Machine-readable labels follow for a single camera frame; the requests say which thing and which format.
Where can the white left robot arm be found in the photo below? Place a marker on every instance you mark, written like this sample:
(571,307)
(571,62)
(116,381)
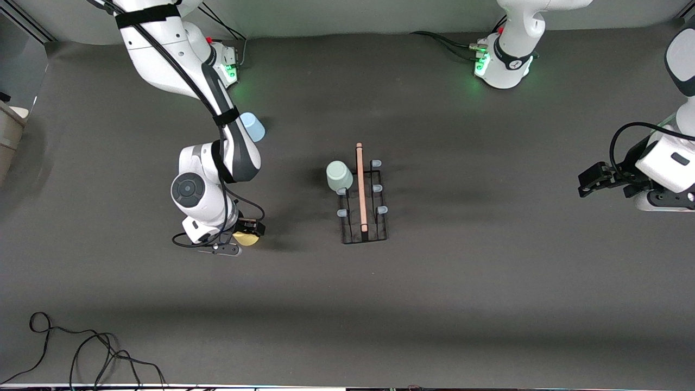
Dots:
(510,54)

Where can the pale blue plastic cup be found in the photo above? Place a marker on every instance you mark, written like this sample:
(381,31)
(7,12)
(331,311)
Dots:
(255,129)

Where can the beige box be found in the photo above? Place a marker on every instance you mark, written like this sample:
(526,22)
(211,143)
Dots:
(11,136)

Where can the pale green plastic cup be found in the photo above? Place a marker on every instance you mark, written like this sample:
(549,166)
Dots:
(339,175)

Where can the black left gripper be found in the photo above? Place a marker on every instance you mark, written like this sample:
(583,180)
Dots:
(629,163)

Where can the yellow plastic cup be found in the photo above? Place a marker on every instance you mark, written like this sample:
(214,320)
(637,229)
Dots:
(247,239)

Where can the black frame rail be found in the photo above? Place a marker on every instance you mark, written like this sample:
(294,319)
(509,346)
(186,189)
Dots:
(27,21)
(689,20)

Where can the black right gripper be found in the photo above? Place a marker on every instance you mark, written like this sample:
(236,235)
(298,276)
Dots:
(251,225)

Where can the dark grey table mat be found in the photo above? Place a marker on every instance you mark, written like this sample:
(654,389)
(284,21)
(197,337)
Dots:
(434,326)

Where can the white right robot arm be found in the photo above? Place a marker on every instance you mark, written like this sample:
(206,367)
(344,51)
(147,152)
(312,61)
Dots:
(163,54)

